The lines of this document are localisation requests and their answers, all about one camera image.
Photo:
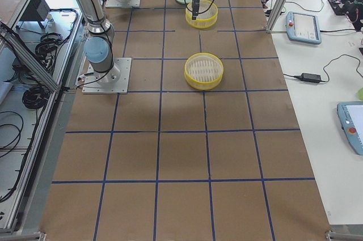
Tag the yellow steamer basket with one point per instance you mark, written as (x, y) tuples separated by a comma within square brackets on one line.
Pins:
[(203, 71), (208, 14)]

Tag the black electronics board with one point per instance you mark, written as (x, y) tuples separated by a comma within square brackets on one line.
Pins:
[(339, 7)]

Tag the black power adapter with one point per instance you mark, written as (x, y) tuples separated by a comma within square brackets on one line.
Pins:
[(312, 78)]

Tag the upper teach pendant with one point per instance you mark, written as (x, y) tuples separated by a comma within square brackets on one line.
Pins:
[(303, 28)]

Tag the grey control box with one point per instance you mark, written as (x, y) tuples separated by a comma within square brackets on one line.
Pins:
[(36, 11)]

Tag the teach pendant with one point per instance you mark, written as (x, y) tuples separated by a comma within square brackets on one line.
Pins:
[(350, 116), (303, 28)]

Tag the lower teach pendant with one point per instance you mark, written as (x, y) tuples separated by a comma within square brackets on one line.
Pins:
[(350, 116)]

